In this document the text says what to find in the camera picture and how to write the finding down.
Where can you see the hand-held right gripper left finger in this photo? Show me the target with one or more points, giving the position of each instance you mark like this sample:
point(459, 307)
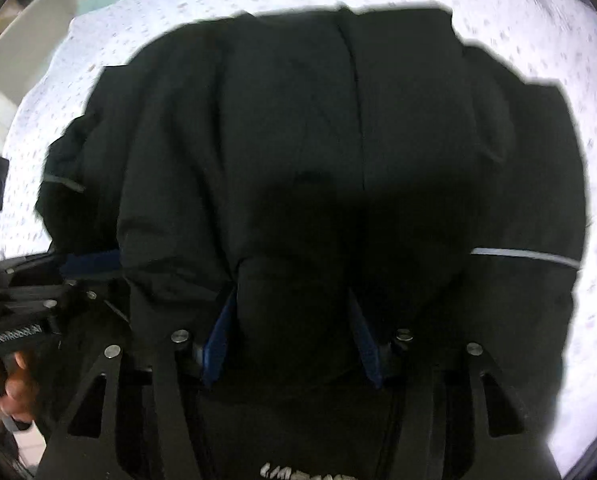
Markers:
point(218, 340)

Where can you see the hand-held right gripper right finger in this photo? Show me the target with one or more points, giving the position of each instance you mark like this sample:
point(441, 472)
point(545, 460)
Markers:
point(366, 350)

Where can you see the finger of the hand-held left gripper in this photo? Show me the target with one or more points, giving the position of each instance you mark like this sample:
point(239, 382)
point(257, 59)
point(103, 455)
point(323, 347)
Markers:
point(91, 263)
point(73, 292)

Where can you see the black hooded jacket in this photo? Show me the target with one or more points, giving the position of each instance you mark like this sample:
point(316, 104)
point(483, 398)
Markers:
point(328, 135)

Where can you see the person's left hand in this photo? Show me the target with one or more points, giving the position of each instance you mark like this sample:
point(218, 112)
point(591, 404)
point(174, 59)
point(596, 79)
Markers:
point(18, 385)

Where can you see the white floral bed sheet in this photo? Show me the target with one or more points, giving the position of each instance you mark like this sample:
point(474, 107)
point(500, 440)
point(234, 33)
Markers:
point(553, 50)

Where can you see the white wall shelf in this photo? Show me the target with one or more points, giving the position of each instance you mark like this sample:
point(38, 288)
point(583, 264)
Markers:
point(23, 35)

